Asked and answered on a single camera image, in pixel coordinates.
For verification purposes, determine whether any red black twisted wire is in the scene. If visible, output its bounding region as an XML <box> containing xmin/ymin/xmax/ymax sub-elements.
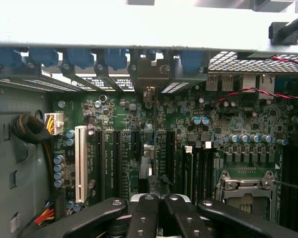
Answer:
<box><xmin>211</xmin><ymin>56</ymin><xmax>298</xmax><ymax>109</ymax></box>

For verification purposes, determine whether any white PCI expansion slot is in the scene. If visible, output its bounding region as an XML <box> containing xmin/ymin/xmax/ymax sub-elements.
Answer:
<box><xmin>74</xmin><ymin>125</ymin><xmax>88</xmax><ymax>203</ymax></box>

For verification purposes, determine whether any silver network port block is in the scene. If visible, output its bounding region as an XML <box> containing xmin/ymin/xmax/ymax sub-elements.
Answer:
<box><xmin>258</xmin><ymin>74</ymin><xmax>276</xmax><ymax>100</ymax></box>

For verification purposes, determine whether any black sleeved cable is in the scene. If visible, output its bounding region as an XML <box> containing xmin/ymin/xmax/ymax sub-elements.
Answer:
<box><xmin>11</xmin><ymin>114</ymin><xmax>54</xmax><ymax>189</ymax></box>

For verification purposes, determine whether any white power connector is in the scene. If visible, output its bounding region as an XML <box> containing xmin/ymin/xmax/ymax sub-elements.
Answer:
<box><xmin>44</xmin><ymin>113</ymin><xmax>65</xmax><ymax>136</ymax></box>

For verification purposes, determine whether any thin metal locking lever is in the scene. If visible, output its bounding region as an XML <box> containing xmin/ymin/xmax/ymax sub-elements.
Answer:
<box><xmin>273</xmin><ymin>179</ymin><xmax>298</xmax><ymax>192</ymax></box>

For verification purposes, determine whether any small silver port block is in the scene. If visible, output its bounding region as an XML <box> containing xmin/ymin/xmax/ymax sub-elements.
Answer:
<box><xmin>242</xmin><ymin>75</ymin><xmax>257</xmax><ymax>93</ymax></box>

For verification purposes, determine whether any black grey open PC case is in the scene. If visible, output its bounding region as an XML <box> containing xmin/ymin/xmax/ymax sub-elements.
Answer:
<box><xmin>0</xmin><ymin>0</ymin><xmax>298</xmax><ymax>238</ymax></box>

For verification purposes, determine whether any black RAM slot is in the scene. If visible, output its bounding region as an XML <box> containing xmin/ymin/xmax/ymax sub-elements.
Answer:
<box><xmin>195</xmin><ymin>148</ymin><xmax>202</xmax><ymax>201</ymax></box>
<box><xmin>208</xmin><ymin>148</ymin><xmax>216</xmax><ymax>199</ymax></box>
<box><xmin>289</xmin><ymin>147</ymin><xmax>298</xmax><ymax>225</ymax></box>
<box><xmin>201</xmin><ymin>141</ymin><xmax>212</xmax><ymax>201</ymax></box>
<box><xmin>281</xmin><ymin>147</ymin><xmax>289</xmax><ymax>224</ymax></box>

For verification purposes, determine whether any metal CPU socket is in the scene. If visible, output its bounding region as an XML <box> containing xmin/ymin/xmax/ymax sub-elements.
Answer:
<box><xmin>215</xmin><ymin>170</ymin><xmax>275</xmax><ymax>221</ymax></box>

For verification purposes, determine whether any installed black RAM stick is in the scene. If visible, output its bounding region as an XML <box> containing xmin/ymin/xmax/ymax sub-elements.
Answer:
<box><xmin>183</xmin><ymin>146</ymin><xmax>194</xmax><ymax>199</ymax></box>

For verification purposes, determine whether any short black expansion slot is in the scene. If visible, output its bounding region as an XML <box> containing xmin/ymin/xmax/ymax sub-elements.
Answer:
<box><xmin>131</xmin><ymin>130</ymin><xmax>141</xmax><ymax>153</ymax></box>

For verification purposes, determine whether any perforated metal slot cover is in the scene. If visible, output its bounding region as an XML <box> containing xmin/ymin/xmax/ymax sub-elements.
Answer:
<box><xmin>0</xmin><ymin>78</ymin><xmax>53</xmax><ymax>93</ymax></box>
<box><xmin>22</xmin><ymin>79</ymin><xmax>75</xmax><ymax>92</ymax></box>
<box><xmin>160</xmin><ymin>82</ymin><xmax>190</xmax><ymax>94</ymax></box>

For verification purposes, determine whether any coloured power wire bundle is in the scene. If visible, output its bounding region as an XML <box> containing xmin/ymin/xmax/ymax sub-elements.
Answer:
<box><xmin>33</xmin><ymin>200</ymin><xmax>56</xmax><ymax>226</ymax></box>

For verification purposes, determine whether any green motherboard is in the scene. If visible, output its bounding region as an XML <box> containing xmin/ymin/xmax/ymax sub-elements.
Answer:
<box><xmin>48</xmin><ymin>81</ymin><xmax>298</xmax><ymax>238</ymax></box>

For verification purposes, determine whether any silver USB port block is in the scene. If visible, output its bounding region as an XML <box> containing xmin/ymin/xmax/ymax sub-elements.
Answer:
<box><xmin>205</xmin><ymin>74</ymin><xmax>234</xmax><ymax>92</ymax></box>

